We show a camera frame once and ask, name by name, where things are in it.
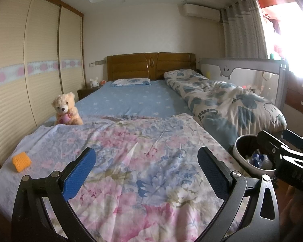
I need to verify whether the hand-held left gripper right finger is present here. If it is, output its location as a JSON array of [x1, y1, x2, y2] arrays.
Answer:
[[194, 146, 281, 242]]

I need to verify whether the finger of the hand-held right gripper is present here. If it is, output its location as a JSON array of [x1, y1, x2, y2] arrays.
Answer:
[[282, 128, 303, 156], [257, 130, 287, 157]]

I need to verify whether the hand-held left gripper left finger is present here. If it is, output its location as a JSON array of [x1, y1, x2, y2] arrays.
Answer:
[[11, 147, 99, 242]]

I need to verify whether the blue and white wrapper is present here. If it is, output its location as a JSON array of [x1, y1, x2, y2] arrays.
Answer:
[[251, 152, 264, 168]]

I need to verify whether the white bin with black inside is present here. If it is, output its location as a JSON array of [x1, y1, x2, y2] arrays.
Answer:
[[233, 134, 289, 180]]

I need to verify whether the wooden dresser with drawers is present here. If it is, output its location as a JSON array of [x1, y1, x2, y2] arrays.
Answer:
[[285, 63, 303, 122]]

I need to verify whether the pink floral blanket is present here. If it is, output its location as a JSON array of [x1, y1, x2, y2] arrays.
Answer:
[[0, 113, 256, 242]]

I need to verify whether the orange mesh sponge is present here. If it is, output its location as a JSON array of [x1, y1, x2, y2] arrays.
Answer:
[[12, 151, 32, 173]]

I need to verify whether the white quilt with blue print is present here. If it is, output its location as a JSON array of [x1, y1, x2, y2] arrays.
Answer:
[[163, 68, 288, 152]]

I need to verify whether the beige teddy bear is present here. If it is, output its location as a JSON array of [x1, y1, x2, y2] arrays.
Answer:
[[52, 91, 84, 126]]

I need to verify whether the dark wooden nightstand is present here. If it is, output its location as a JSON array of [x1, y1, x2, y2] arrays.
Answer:
[[77, 87, 102, 102]]

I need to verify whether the blue bed sheet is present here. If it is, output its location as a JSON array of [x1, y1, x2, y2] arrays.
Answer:
[[44, 79, 198, 127]]

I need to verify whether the cream sliding door wardrobe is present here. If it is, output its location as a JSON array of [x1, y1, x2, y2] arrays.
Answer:
[[0, 0, 85, 180]]

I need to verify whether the blue patterned pillow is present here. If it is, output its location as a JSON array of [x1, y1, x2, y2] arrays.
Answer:
[[109, 78, 152, 88]]

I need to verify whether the grey patterned curtain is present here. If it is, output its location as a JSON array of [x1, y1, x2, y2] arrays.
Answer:
[[221, 0, 268, 60]]

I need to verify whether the wooden headboard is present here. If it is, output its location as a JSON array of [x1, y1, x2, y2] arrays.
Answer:
[[106, 52, 196, 81]]

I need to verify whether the white air conditioner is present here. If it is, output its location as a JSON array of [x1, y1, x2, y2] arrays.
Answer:
[[183, 3, 222, 22]]

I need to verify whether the grey bed guard rail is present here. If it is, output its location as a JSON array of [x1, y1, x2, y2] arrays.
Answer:
[[197, 57, 290, 107]]

